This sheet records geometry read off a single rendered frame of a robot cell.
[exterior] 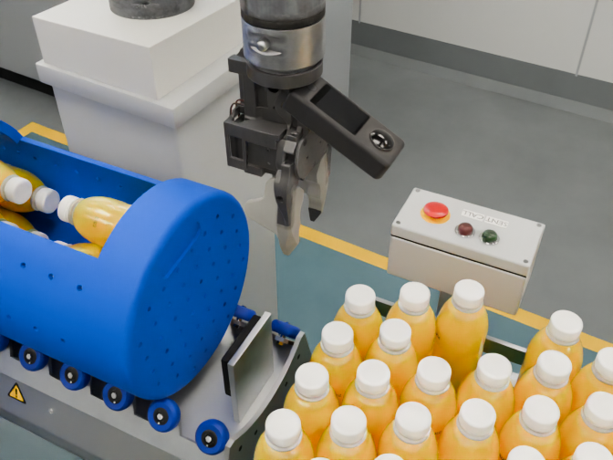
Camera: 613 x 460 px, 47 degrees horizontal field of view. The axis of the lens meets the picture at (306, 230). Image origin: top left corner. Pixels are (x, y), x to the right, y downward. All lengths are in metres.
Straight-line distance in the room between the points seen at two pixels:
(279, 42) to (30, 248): 0.42
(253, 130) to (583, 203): 2.43
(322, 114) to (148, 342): 0.37
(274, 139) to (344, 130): 0.07
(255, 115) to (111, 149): 0.72
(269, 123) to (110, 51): 0.60
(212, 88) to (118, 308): 0.56
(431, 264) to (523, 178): 2.06
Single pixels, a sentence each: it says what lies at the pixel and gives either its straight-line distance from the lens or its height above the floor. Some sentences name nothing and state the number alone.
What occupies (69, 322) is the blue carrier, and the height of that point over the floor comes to 1.14.
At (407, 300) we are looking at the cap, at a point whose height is 1.10.
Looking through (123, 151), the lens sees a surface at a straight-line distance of 1.36.
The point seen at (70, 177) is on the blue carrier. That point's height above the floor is 1.09.
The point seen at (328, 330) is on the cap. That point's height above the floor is 1.10.
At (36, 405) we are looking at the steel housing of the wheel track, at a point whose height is 0.88.
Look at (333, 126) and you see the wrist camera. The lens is 0.64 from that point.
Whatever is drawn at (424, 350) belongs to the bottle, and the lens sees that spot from 0.96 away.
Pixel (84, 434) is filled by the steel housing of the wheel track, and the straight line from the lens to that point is 1.10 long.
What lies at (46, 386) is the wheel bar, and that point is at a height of 0.92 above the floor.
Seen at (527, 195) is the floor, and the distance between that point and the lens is 2.98.
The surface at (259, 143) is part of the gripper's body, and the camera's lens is 0.68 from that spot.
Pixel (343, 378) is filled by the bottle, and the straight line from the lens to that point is 0.88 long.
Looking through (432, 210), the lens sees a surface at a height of 1.11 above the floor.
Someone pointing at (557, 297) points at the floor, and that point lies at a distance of 2.57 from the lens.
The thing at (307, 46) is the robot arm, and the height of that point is 1.48.
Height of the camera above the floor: 1.75
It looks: 41 degrees down
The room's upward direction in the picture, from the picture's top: straight up
